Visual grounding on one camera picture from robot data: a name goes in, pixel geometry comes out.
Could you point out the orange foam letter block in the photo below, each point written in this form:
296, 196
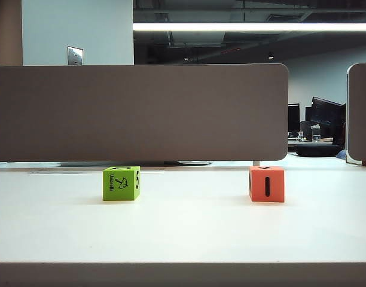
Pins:
274, 185

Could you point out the green foam umbrella block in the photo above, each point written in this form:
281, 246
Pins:
117, 191

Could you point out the grey oval monitor base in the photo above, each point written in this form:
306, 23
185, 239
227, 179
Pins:
192, 163

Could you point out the white partition support foot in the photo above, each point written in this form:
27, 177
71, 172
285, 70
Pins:
256, 163

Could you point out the large grey desk partition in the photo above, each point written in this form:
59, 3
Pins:
81, 113

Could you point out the small black monitor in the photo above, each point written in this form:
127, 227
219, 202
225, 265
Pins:
293, 118

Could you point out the clear water bottle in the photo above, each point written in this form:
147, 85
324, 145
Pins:
316, 134

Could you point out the black round cushion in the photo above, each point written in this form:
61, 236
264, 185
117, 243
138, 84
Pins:
317, 150

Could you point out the long ceiling light strip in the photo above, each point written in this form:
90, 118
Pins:
260, 26

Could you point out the large tilted black monitor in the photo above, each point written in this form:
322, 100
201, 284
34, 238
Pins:
326, 115

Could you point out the blue cloth item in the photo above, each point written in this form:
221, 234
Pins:
341, 154

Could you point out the grey partition with white edge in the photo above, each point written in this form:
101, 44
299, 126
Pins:
361, 113

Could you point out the metal wall switch plate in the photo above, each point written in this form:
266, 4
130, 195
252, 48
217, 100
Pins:
74, 56

